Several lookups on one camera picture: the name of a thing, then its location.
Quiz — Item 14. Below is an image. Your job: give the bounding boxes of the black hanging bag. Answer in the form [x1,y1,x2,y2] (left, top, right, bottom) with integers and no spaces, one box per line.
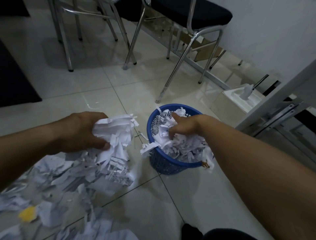
[115,0,144,22]

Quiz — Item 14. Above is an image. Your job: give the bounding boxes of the brown wooden board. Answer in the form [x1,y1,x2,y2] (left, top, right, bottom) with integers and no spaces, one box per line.
[179,32,223,62]

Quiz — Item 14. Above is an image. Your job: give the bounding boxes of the white low shelf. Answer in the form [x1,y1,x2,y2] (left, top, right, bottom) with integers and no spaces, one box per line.
[234,58,316,132]

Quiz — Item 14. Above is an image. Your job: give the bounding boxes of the person's right hand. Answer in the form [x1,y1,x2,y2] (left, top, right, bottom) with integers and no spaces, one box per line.
[168,112,206,138]

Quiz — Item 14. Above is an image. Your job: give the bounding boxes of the blue plastic mesh wastebasket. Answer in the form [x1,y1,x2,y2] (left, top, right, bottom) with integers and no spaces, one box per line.
[147,104,211,175]

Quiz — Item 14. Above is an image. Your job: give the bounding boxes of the black table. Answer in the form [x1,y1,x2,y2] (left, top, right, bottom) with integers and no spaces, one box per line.
[0,38,42,107]

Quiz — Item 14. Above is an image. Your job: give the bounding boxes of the white tiled floor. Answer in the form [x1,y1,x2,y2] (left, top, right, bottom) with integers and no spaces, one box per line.
[0,0,316,240]

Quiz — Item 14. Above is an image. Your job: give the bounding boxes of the person's left hand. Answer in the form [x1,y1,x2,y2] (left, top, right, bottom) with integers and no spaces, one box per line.
[52,111,112,154]

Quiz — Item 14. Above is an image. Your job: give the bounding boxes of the black cabinet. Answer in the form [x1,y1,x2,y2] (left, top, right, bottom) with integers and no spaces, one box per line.
[0,0,31,17]

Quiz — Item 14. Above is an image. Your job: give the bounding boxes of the person's black trouser leg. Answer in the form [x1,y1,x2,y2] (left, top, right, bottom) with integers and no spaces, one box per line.
[181,224,258,240]

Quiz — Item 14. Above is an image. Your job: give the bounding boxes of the silver folding metal frame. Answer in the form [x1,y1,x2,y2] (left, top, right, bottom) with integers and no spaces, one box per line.
[254,99,316,155]

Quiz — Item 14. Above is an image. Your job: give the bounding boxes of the yellow paper scrap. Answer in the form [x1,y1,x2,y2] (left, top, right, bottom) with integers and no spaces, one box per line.
[18,206,38,223]

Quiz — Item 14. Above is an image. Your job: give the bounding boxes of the black chrome chair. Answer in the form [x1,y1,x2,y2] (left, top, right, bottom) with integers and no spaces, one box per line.
[123,0,233,104]

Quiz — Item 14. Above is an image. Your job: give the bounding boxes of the person's right forearm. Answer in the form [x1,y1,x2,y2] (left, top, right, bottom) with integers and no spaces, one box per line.
[200,115,316,240]

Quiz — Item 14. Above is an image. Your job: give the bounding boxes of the pile of shredded white paper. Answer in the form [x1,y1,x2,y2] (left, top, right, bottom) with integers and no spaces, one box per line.
[0,151,139,240]

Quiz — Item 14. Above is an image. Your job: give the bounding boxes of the person's left forearm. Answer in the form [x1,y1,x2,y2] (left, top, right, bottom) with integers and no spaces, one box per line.
[0,121,65,186]

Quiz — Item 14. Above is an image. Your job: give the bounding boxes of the torn paper handful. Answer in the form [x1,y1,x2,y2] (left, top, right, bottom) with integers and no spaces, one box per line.
[92,113,139,189]

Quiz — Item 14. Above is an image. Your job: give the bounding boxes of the red chrome chair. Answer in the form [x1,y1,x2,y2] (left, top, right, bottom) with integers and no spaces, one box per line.
[47,0,138,73]

